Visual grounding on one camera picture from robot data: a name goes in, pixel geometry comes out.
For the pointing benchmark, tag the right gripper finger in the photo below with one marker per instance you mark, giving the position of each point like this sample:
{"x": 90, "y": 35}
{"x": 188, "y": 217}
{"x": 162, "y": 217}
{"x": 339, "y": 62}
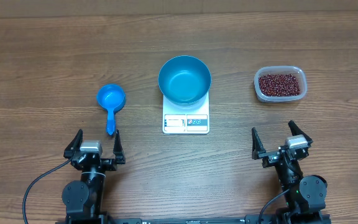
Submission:
{"x": 295, "y": 130}
{"x": 257, "y": 146}

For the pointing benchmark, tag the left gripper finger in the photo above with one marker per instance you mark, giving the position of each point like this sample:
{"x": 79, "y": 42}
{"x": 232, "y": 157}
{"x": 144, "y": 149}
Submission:
{"x": 117, "y": 149}
{"x": 75, "y": 144}

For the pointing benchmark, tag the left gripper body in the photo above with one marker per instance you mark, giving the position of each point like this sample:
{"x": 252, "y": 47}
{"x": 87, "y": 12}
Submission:
{"x": 109, "y": 163}

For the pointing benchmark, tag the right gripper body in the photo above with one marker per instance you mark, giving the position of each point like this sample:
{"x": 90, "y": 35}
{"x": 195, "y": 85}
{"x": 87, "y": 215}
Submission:
{"x": 271, "y": 158}

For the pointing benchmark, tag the blue plastic measuring scoop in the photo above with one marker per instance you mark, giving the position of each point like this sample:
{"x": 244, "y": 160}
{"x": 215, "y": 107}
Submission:
{"x": 112, "y": 98}

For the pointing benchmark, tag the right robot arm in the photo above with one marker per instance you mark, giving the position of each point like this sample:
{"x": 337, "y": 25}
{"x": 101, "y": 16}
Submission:
{"x": 303, "y": 197}

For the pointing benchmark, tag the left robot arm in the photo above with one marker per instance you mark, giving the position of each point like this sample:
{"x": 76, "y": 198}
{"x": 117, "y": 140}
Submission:
{"x": 83, "y": 198}

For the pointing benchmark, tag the white digital kitchen scale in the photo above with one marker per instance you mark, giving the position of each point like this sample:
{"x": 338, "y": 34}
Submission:
{"x": 186, "y": 119}

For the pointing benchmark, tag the blue metal bowl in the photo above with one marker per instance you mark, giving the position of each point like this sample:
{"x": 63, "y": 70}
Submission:
{"x": 184, "y": 79}

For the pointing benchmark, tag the red beans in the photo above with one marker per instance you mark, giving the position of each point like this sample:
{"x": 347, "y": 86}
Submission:
{"x": 279, "y": 85}

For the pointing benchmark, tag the clear plastic container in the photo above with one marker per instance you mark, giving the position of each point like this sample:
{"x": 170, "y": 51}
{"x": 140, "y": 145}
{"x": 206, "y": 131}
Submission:
{"x": 283, "y": 69}

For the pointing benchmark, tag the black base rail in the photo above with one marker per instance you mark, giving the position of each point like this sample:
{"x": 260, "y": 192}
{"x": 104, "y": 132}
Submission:
{"x": 194, "y": 220}

